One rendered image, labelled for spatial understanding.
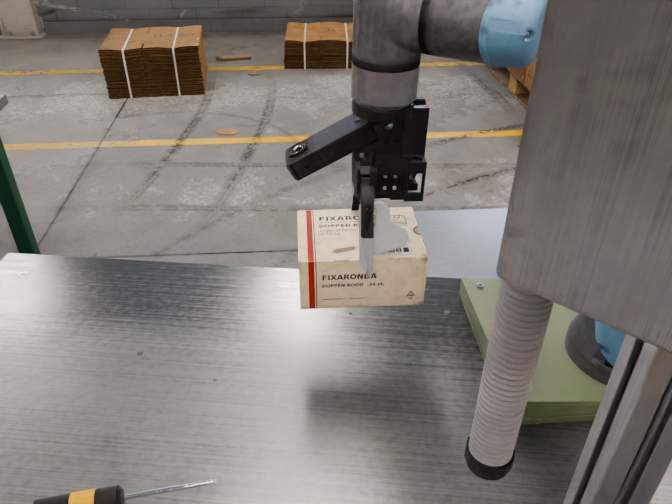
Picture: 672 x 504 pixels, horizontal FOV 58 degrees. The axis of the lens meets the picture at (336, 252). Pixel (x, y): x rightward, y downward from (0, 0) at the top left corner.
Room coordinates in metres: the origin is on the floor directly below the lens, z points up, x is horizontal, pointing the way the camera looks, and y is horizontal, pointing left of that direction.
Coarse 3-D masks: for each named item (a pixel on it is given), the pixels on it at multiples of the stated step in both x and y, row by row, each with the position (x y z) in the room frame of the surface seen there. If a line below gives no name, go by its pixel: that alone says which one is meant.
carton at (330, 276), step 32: (320, 224) 0.68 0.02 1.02; (352, 224) 0.68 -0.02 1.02; (416, 224) 0.68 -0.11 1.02; (320, 256) 0.61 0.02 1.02; (352, 256) 0.61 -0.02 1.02; (384, 256) 0.61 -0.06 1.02; (416, 256) 0.60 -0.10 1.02; (320, 288) 0.59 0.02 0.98; (352, 288) 0.60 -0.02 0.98; (384, 288) 0.60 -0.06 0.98; (416, 288) 0.60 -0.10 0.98
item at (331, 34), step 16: (288, 32) 4.72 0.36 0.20; (304, 32) 4.71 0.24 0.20; (320, 32) 4.71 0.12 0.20; (336, 32) 4.71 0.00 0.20; (352, 32) 4.71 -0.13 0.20; (288, 48) 4.47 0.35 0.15; (304, 48) 4.46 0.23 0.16; (320, 48) 4.47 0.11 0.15; (336, 48) 4.48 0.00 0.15; (288, 64) 4.48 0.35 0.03; (304, 64) 4.46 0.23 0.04; (320, 64) 4.55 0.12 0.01; (336, 64) 4.48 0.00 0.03
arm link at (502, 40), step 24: (432, 0) 0.61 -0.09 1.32; (456, 0) 0.60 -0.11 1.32; (480, 0) 0.59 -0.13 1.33; (504, 0) 0.59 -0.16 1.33; (528, 0) 0.58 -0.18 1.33; (432, 24) 0.60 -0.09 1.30; (456, 24) 0.59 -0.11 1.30; (480, 24) 0.58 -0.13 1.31; (504, 24) 0.57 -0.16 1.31; (528, 24) 0.57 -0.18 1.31; (432, 48) 0.61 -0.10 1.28; (456, 48) 0.59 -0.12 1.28; (480, 48) 0.58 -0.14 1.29; (504, 48) 0.57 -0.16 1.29; (528, 48) 0.57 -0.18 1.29
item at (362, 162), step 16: (368, 112) 0.63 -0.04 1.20; (384, 112) 0.63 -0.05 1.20; (400, 112) 0.63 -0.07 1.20; (416, 112) 0.65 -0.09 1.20; (384, 128) 0.65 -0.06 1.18; (400, 128) 0.65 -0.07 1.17; (416, 128) 0.65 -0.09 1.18; (368, 144) 0.65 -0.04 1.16; (384, 144) 0.65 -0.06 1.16; (400, 144) 0.65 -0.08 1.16; (416, 144) 0.65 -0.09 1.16; (352, 160) 0.69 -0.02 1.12; (368, 160) 0.63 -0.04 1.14; (384, 160) 0.63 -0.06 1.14; (400, 160) 0.63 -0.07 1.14; (416, 160) 0.66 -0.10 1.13; (352, 176) 0.68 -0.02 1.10; (368, 176) 0.63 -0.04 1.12; (384, 176) 0.64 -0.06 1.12; (400, 176) 0.64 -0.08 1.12; (384, 192) 0.64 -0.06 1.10; (400, 192) 0.64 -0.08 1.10; (416, 192) 0.63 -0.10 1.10
